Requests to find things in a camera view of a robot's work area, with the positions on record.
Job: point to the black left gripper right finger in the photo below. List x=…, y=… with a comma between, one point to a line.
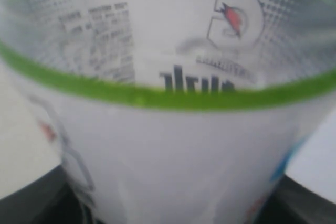
x=292, y=203

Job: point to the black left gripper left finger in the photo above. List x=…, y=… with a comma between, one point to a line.
x=47, y=200

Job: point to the clear plastic drink bottle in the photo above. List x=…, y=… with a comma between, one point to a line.
x=173, y=111

